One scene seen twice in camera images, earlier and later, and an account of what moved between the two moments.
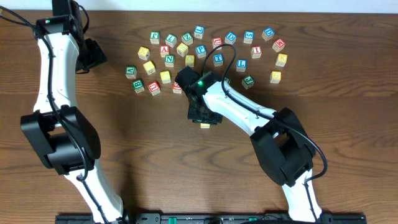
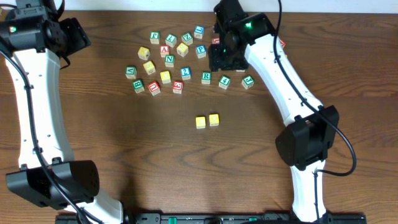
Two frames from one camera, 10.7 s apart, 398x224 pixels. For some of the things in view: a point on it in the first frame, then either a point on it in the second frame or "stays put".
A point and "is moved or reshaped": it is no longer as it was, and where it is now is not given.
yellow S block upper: (182, 49) stays put
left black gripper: (94, 56) -> (78, 35)
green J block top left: (155, 37) stays put
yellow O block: (189, 60) is moved or reshaped
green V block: (130, 72) stays put
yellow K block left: (143, 53) stays put
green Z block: (187, 38) stays put
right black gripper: (204, 116) -> (225, 58)
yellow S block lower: (149, 67) stays put
